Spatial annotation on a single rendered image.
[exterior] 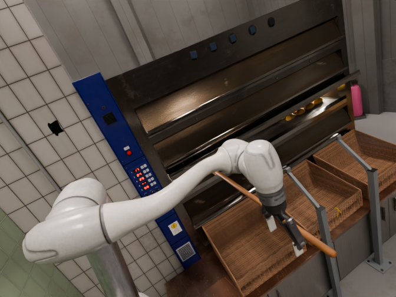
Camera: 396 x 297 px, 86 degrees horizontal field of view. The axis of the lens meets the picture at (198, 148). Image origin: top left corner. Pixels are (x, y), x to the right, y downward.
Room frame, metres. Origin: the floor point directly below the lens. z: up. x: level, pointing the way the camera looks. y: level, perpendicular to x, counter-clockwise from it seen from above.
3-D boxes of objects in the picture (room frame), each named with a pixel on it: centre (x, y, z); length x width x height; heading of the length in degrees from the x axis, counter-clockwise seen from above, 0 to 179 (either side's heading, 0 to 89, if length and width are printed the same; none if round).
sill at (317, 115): (1.62, -0.59, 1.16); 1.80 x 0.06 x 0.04; 104
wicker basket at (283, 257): (1.19, -0.10, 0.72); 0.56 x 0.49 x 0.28; 103
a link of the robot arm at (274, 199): (0.57, -0.16, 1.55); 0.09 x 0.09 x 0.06
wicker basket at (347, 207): (1.34, -0.67, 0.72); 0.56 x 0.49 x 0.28; 105
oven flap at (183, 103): (1.60, -0.60, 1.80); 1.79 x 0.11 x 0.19; 104
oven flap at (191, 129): (1.60, -0.60, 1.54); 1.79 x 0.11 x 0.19; 104
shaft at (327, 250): (1.35, -0.09, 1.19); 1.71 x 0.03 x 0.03; 15
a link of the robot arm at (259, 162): (0.58, -0.16, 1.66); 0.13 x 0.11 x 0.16; 11
